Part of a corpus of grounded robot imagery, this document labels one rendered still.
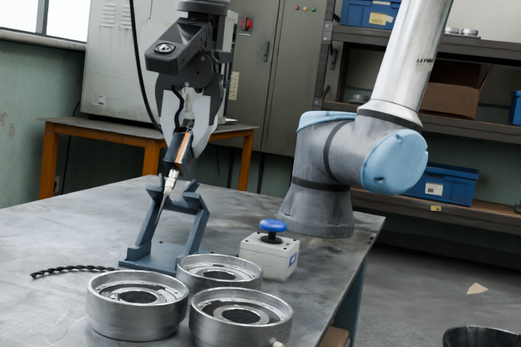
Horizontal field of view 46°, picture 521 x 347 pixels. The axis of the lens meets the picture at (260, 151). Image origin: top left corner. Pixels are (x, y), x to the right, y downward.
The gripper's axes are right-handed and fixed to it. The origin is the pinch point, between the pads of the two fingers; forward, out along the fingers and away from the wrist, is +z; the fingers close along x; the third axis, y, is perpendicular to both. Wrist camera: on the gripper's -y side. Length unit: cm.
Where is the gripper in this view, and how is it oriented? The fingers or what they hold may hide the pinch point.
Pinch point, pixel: (183, 147)
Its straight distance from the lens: 87.5
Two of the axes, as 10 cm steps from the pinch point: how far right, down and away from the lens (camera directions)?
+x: -9.6, -1.5, 2.5
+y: 2.7, -1.4, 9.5
